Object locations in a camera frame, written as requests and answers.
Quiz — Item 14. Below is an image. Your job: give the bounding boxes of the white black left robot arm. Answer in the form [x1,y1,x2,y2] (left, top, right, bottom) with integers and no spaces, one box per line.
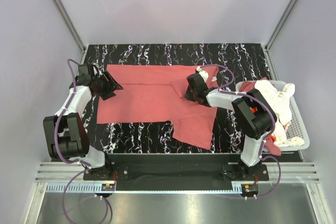
[43,64,123,180]

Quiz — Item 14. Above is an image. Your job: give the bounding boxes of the left aluminium frame post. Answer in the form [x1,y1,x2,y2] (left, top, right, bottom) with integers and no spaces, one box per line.
[52,0,86,54]

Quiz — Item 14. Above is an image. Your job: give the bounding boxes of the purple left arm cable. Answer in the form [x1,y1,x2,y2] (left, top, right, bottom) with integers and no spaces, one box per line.
[54,58,113,222]

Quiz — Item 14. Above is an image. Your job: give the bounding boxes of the white t shirt in basket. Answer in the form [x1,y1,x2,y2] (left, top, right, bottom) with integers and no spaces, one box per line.
[255,80,304,147]

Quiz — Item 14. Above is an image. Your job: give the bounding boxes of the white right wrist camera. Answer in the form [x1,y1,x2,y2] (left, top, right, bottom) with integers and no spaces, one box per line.
[196,66,209,82]

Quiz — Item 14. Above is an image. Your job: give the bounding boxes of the white plastic laundry basket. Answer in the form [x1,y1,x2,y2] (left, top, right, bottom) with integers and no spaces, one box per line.
[236,80,310,153]

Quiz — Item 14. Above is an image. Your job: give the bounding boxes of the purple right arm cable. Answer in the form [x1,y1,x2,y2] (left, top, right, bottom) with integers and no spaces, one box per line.
[201,64,283,201]

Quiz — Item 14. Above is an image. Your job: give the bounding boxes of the right aluminium frame post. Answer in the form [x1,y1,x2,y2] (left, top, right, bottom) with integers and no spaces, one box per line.
[265,0,298,51]

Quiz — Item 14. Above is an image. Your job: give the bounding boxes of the aluminium frame post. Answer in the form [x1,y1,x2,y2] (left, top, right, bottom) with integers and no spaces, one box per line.
[52,0,86,54]
[265,0,298,51]

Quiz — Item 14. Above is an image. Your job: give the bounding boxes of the dusty pink t shirt in basket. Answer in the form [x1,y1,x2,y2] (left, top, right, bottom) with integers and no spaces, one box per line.
[239,81,256,92]

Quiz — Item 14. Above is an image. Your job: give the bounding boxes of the salmon pink t shirt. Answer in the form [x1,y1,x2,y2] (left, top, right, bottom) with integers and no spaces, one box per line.
[97,65,217,150]

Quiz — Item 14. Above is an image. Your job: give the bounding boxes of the slotted grey cable duct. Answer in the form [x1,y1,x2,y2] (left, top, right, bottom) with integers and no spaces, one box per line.
[46,183,115,194]

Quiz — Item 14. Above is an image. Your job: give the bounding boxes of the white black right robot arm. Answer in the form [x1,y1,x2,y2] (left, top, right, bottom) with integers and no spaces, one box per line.
[185,67,277,180]

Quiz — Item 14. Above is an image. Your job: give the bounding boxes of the black marble pattern mat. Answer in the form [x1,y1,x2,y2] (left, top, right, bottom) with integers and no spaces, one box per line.
[71,43,271,154]

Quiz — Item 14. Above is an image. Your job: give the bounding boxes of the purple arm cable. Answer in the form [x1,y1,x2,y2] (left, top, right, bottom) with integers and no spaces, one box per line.
[201,64,283,201]
[54,58,113,222]

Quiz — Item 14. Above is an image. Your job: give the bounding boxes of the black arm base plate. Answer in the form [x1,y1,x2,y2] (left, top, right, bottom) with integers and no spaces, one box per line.
[83,153,269,193]

